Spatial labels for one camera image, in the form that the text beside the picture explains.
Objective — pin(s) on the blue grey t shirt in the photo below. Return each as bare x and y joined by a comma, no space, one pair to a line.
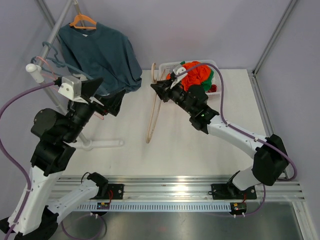
104,53

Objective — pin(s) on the white slotted cable duct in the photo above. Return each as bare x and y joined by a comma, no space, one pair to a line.
154,207

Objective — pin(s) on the pink wire hanger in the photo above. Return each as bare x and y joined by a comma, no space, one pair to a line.
54,76

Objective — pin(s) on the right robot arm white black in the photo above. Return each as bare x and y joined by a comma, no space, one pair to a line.
268,153

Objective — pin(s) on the white plastic basket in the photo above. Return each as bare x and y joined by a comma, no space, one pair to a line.
204,75

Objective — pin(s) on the orange hanger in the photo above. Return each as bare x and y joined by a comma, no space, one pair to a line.
78,22

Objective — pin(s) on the white t shirt red print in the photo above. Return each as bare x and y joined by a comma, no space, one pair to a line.
213,89

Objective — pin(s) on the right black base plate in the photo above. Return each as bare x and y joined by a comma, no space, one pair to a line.
225,191

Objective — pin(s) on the orange t shirt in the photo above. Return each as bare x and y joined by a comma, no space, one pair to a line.
196,72

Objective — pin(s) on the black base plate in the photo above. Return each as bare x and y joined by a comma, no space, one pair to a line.
225,191
115,191

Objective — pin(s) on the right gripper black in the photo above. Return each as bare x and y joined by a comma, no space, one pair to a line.
162,88

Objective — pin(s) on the green t shirt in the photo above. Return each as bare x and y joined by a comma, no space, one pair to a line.
208,82

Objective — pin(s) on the aluminium mounting rail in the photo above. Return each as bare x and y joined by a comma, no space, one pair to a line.
194,189

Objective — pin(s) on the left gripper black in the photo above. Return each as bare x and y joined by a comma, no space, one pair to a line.
112,103

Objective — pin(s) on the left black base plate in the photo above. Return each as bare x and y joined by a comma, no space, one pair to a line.
115,191

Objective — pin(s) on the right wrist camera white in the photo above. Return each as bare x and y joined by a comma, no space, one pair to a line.
178,73

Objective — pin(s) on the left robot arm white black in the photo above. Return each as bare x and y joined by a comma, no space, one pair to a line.
34,217

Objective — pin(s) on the white metal clothes rack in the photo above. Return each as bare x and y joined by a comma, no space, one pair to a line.
40,69

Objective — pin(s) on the blue hanger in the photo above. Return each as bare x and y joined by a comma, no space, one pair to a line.
61,64

